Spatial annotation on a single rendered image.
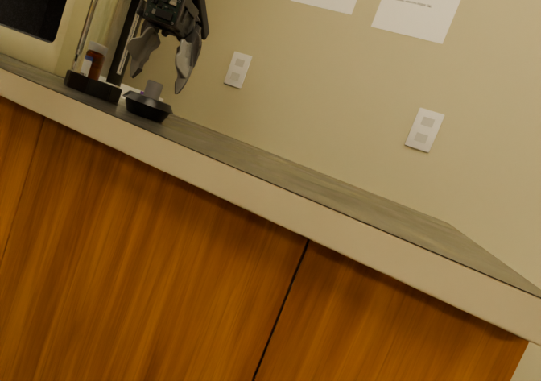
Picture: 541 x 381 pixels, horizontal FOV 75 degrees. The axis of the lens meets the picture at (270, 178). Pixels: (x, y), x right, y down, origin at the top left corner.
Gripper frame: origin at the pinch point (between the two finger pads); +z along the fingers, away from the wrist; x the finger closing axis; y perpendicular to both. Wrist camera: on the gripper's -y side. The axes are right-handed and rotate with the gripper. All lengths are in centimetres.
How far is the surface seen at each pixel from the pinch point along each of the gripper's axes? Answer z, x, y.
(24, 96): 9.3, -11.9, 13.9
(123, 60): -1.7, -9.9, -4.5
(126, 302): 30.5, 13.9, 17.6
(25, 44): 2, -50, -27
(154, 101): 3.4, 2.1, 3.1
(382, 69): -28, 42, -47
